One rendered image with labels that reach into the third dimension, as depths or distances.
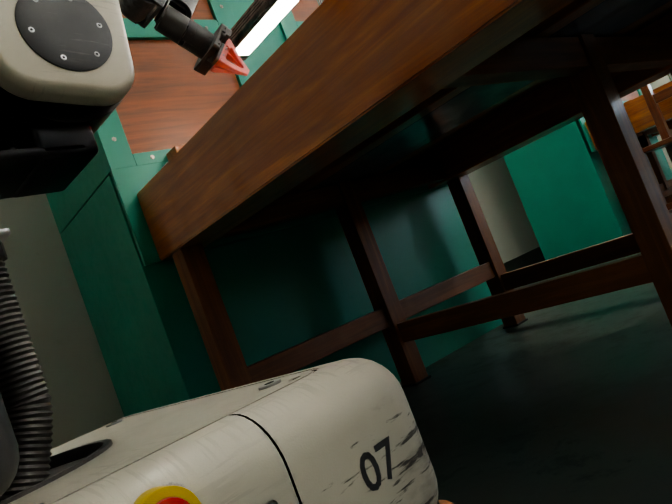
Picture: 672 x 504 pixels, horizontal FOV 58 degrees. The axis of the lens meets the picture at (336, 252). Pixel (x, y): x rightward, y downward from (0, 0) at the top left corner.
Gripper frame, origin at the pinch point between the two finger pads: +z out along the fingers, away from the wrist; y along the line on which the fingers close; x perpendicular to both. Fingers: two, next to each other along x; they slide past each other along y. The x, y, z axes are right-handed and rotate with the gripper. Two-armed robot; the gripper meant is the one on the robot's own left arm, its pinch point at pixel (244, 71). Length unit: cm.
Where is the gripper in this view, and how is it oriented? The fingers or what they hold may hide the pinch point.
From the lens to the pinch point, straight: 137.1
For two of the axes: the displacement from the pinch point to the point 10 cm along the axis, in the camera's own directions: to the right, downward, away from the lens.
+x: -1.9, 8.7, -4.6
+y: -5.9, 2.7, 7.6
